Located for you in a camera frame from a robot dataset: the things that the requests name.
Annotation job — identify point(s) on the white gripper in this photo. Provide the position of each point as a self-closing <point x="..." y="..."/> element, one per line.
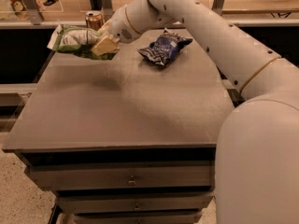
<point x="120" y="24"/>

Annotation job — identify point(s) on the green jalapeno chip bag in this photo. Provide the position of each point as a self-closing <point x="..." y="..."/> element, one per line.
<point x="77" y="41"/>

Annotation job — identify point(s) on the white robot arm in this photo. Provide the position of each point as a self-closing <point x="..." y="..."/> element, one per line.
<point x="257" y="153"/>

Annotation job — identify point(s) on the orange soda can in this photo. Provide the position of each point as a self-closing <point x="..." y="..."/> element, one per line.
<point x="94" y="19"/>

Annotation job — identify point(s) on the blue chip bag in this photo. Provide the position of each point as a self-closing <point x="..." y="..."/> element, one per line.
<point x="165" y="48"/>

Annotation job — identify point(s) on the wooden shelf unit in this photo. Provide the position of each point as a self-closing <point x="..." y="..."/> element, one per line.
<point x="240" y="12"/>

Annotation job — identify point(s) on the small black object on shelf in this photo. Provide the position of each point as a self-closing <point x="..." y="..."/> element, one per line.
<point x="48" y="3"/>

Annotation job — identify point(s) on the grey drawer cabinet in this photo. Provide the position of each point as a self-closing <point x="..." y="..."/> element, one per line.
<point x="123" y="111"/>

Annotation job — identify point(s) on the bottom drawer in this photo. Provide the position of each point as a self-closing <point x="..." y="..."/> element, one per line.
<point x="178" y="217"/>

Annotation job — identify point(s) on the top drawer with handle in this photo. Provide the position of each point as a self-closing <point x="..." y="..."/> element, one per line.
<point x="122" y="176"/>

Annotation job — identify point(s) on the drawer with handle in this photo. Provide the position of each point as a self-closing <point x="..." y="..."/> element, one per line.
<point x="135" y="202"/>
<point x="122" y="176"/>

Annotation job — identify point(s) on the middle drawer with handle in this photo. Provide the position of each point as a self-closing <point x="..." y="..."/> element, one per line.
<point x="135" y="202"/>

